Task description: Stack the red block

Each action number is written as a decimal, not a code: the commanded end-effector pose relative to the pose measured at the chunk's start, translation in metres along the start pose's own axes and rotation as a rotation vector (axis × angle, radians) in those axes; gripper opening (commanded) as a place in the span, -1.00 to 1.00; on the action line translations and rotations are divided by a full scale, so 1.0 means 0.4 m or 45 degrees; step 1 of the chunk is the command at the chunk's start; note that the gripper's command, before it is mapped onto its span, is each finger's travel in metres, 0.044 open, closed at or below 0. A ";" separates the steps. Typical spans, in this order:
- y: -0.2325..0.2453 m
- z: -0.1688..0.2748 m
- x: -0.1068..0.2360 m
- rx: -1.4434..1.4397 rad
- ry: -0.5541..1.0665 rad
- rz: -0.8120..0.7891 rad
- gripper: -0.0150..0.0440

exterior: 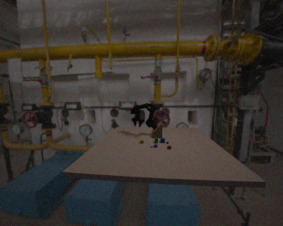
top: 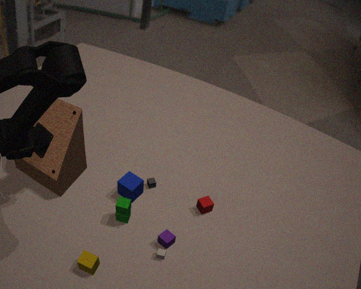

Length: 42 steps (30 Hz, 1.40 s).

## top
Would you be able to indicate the yellow cube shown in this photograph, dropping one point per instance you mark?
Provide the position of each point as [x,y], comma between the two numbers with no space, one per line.
[88,262]

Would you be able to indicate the large blue block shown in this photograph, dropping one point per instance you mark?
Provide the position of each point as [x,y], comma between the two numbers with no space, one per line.
[130,186]

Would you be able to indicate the purple cube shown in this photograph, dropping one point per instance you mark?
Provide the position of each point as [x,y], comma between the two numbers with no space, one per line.
[166,239]

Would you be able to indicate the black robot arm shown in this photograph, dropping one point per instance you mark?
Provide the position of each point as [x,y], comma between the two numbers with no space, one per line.
[61,75]

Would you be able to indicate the green block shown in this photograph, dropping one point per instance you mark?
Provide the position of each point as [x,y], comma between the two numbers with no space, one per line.
[123,206]
[122,218]

